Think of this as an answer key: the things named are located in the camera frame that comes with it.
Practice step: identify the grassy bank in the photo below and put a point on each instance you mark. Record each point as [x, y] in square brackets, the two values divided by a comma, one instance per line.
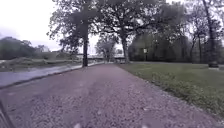
[30, 62]

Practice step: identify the tall slender tree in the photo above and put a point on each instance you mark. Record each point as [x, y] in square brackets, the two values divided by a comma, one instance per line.
[210, 33]

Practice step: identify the large dark-trunked tree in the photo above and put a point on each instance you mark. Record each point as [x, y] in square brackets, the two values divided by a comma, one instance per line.
[85, 36]

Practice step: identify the grey road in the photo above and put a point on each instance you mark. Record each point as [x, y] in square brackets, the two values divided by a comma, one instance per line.
[26, 76]

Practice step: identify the small tree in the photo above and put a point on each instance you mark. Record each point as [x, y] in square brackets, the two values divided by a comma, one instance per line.
[106, 46]

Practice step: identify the reddish gravel path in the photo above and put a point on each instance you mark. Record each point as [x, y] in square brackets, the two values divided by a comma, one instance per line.
[106, 100]

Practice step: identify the sign on pole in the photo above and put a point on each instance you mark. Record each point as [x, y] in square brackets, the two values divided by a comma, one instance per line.
[145, 51]

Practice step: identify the grass strip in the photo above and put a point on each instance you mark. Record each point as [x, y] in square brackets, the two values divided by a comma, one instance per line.
[186, 80]

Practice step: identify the wood of trees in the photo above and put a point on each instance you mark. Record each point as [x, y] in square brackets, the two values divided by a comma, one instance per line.
[173, 43]

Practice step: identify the large spreading tree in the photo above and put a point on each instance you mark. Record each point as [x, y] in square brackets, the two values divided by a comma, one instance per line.
[125, 43]

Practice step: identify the distant trees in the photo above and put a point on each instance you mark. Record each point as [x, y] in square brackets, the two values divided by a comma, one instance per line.
[13, 48]

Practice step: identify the robot's own part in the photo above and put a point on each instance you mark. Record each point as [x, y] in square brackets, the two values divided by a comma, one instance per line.
[77, 125]
[144, 126]

